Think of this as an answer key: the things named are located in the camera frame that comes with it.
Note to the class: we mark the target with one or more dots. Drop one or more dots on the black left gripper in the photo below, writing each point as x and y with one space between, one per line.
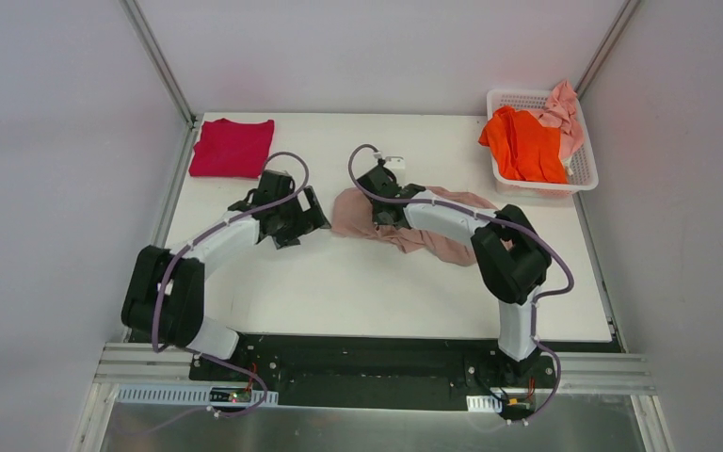
302 216

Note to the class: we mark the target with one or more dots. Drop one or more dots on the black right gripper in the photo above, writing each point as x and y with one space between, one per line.
375 185

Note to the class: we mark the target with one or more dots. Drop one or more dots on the dusty pink graphic t-shirt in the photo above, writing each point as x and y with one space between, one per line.
351 216

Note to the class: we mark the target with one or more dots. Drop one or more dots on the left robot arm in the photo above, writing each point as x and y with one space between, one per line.
166 293

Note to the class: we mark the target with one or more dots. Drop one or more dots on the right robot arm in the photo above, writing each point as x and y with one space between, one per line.
512 265

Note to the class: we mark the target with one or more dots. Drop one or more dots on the folded red t-shirt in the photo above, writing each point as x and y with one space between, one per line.
230 149

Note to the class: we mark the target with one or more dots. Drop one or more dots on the orange t-shirt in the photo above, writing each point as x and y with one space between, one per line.
524 150

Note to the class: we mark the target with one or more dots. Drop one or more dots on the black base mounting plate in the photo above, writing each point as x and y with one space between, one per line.
433 375

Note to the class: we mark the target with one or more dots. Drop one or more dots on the light pink crumpled t-shirt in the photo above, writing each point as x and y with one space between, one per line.
560 111

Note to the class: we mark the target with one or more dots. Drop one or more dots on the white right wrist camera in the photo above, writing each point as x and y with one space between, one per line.
396 165

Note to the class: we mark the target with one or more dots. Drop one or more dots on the right white cable duct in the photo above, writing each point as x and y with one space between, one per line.
484 403

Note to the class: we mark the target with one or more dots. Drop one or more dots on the white cable duct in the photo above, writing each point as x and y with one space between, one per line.
195 395
484 403

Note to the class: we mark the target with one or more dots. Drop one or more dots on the left white cable duct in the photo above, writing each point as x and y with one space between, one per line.
195 395

